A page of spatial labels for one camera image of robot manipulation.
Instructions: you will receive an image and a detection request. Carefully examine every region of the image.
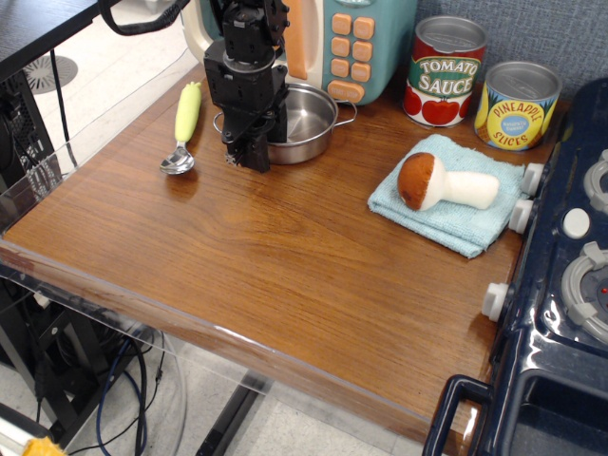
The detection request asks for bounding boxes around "plush brown-capped mushroom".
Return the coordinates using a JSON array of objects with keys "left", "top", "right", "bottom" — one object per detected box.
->
[{"left": 397, "top": 152, "right": 500, "bottom": 211}]

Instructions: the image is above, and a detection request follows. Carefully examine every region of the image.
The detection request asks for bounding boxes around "silver two-handled metal bowl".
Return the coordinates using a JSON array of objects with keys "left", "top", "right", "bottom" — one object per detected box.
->
[{"left": 213, "top": 84, "right": 342, "bottom": 166}]

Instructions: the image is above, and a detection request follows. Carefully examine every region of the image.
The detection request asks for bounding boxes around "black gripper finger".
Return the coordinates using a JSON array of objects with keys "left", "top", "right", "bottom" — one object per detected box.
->
[
  {"left": 224, "top": 128, "right": 270, "bottom": 172},
  {"left": 267, "top": 100, "right": 288, "bottom": 143}
]

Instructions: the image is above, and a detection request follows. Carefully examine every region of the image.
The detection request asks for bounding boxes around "pineapple slices can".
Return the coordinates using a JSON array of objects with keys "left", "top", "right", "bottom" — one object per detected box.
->
[{"left": 474, "top": 61, "right": 562, "bottom": 151}]

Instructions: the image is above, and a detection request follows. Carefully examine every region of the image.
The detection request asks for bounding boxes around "black desk at left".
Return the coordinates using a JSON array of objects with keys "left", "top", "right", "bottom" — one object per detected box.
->
[{"left": 1, "top": 1, "right": 99, "bottom": 191}]

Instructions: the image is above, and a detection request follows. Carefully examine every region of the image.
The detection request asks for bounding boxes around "light blue folded cloth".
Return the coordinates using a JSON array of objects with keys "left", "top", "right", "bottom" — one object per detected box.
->
[{"left": 368, "top": 134, "right": 525, "bottom": 258}]

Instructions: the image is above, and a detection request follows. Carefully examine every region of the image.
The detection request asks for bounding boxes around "spoon with yellow-green handle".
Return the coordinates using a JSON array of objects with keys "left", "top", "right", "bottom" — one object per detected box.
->
[{"left": 160, "top": 82, "right": 201, "bottom": 175}]

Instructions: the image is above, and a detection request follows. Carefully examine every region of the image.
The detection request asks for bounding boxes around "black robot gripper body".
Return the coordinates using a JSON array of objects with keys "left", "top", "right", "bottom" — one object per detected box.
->
[{"left": 203, "top": 42, "right": 288, "bottom": 142}]

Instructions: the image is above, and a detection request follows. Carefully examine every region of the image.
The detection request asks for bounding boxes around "blue cable under table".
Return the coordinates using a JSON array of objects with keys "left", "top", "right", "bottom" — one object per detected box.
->
[{"left": 96, "top": 337, "right": 148, "bottom": 456}]

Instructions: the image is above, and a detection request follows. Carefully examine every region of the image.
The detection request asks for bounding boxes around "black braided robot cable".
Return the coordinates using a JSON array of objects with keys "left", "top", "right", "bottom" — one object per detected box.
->
[{"left": 97, "top": 0, "right": 191, "bottom": 37}]

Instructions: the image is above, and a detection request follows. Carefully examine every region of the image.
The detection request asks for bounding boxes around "toy microwave cream and teal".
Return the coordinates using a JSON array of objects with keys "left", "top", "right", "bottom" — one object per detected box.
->
[{"left": 182, "top": 1, "right": 417, "bottom": 105}]

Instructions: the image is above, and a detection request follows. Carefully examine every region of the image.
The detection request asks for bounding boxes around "black cable under table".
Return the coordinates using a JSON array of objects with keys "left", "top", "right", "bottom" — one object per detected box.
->
[{"left": 68, "top": 332, "right": 166, "bottom": 456}]

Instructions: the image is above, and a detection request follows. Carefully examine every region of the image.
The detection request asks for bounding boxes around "black table leg base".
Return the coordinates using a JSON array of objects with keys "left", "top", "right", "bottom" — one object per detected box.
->
[{"left": 195, "top": 374, "right": 269, "bottom": 456}]

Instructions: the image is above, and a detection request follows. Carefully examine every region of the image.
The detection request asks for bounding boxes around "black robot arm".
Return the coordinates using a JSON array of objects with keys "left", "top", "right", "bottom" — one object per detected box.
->
[{"left": 203, "top": 1, "right": 290, "bottom": 173}]

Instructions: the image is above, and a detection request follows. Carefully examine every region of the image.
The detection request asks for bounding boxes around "tomato sauce can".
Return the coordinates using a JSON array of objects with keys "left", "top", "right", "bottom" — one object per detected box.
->
[{"left": 403, "top": 15, "right": 488, "bottom": 127}]

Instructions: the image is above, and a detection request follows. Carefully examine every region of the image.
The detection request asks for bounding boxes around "dark blue toy stove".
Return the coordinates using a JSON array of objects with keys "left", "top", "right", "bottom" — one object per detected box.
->
[{"left": 424, "top": 79, "right": 607, "bottom": 455}]

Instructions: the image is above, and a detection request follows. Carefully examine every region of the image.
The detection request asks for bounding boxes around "clear acrylic table guard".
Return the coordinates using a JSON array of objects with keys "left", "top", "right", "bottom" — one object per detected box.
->
[{"left": 1, "top": 85, "right": 433, "bottom": 430}]

